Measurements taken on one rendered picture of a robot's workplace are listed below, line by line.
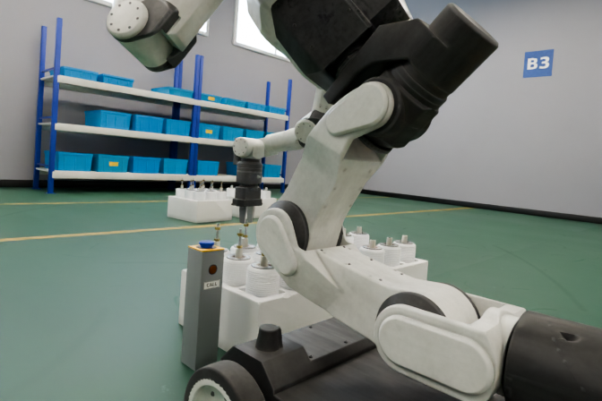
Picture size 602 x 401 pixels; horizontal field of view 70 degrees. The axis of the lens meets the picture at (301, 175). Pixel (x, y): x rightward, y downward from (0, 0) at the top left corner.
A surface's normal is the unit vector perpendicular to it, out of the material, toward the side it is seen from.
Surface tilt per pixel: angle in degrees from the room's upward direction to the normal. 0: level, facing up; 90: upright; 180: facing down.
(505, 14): 90
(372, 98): 90
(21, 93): 90
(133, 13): 73
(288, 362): 45
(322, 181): 90
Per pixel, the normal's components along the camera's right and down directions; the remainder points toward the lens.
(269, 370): 0.56, -0.65
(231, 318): -0.69, -0.03
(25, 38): 0.72, 0.07
